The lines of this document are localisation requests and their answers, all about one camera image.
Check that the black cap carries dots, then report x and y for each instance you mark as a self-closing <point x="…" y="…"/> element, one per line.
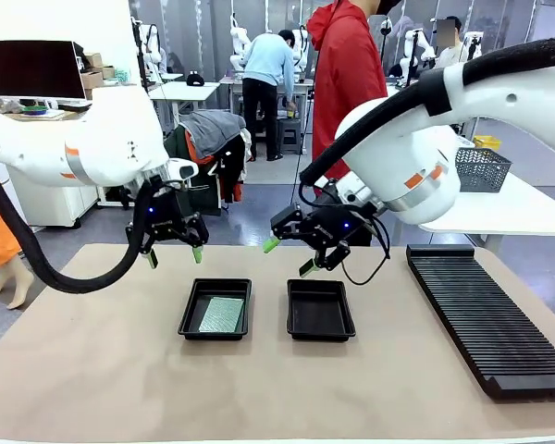
<point x="195" y="80"/>

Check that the person in blue sweater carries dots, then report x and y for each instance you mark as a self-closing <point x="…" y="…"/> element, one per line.
<point x="268" y="60"/>

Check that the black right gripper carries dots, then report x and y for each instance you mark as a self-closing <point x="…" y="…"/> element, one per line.
<point x="328" y="226"/>

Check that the grey plastic basket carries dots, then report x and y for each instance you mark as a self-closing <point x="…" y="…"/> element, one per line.
<point x="483" y="168"/>

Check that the white background desk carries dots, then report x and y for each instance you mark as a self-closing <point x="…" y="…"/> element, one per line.
<point x="185" y="90"/>

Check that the person in red jacket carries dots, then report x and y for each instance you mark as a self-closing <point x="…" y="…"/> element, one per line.
<point x="347" y="69"/>

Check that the yellow plastic bin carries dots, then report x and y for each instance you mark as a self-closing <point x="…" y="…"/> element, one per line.
<point x="488" y="142"/>

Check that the green bowl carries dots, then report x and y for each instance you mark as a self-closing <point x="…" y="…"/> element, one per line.
<point x="34" y="110"/>

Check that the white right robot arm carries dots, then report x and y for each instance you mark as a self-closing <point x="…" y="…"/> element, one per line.
<point x="421" y="162"/>

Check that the grey plastic stool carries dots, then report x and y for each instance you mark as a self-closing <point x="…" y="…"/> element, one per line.
<point x="290" y="134"/>

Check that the black ESD tray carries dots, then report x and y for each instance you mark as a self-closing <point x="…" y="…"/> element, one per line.
<point x="320" y="312"/>
<point x="189" y="319"/>

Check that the brown cardboard box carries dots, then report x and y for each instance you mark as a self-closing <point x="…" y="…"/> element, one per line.
<point x="92" y="79"/>
<point x="93" y="60"/>
<point x="108" y="72"/>

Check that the dark green jacket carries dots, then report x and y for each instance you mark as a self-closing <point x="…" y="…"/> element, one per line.
<point x="203" y="199"/>

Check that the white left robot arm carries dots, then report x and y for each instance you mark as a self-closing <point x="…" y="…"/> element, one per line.
<point x="97" y="139"/>

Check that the person in cream top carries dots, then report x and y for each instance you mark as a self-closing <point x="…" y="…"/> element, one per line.
<point x="451" y="51"/>

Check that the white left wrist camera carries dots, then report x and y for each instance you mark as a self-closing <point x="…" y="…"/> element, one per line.
<point x="185" y="168"/>

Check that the grey hoodie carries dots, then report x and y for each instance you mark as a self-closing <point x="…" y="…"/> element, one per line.
<point x="213" y="129"/>

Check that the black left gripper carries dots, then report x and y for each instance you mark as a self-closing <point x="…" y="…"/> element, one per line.
<point x="166" y="217"/>

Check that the black slotted board rack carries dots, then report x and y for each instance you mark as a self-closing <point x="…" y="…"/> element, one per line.
<point x="485" y="319"/>

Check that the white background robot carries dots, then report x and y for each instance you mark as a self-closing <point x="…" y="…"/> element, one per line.
<point x="421" y="46"/>
<point x="153" y="46"/>
<point x="238" y="41"/>

